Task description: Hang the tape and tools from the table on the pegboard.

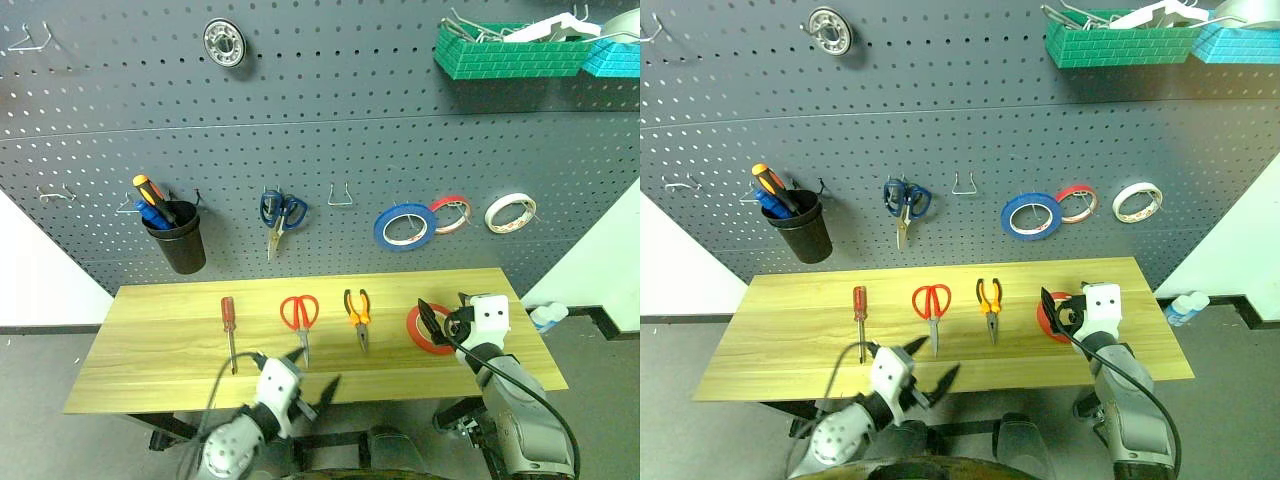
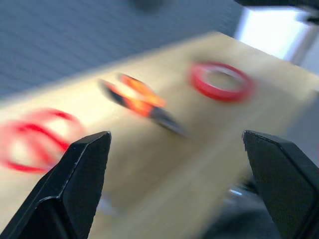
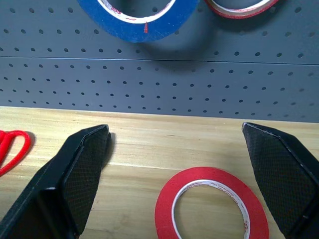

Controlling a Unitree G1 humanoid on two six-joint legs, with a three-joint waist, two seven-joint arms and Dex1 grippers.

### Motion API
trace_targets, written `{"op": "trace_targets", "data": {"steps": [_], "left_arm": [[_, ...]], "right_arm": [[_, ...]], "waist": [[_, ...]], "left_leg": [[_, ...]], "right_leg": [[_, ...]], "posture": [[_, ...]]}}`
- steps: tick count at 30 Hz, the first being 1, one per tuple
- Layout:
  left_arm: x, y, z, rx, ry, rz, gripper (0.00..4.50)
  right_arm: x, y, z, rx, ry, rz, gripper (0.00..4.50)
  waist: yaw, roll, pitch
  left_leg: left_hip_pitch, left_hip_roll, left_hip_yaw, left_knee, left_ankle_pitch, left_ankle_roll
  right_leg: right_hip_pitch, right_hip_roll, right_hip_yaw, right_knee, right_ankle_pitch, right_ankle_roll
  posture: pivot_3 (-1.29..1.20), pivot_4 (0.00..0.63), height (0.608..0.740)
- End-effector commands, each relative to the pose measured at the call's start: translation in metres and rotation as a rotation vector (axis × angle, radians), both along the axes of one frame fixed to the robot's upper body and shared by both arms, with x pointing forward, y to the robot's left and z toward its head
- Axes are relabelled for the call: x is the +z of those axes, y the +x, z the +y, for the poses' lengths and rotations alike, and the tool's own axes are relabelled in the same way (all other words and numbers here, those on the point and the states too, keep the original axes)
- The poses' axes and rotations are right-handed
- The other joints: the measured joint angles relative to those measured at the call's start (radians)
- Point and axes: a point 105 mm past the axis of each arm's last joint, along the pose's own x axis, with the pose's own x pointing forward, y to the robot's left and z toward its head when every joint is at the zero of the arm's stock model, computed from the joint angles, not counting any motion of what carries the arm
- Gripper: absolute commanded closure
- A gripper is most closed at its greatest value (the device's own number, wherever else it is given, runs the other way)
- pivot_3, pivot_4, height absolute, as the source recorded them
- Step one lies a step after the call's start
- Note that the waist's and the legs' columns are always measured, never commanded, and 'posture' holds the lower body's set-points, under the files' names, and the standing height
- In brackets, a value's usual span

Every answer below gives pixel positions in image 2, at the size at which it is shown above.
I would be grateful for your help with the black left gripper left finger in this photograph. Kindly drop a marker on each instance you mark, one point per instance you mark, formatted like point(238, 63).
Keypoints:
point(74, 179)

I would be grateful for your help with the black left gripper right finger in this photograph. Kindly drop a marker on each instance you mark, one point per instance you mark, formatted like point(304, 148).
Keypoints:
point(286, 179)

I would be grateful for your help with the orange and black pliers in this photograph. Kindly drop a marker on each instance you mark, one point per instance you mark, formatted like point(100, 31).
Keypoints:
point(139, 99)

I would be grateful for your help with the red tape roll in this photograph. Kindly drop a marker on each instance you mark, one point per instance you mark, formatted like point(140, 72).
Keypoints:
point(199, 82)

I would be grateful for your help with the dark grey pegboard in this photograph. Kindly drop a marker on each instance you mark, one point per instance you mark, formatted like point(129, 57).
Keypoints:
point(74, 37)

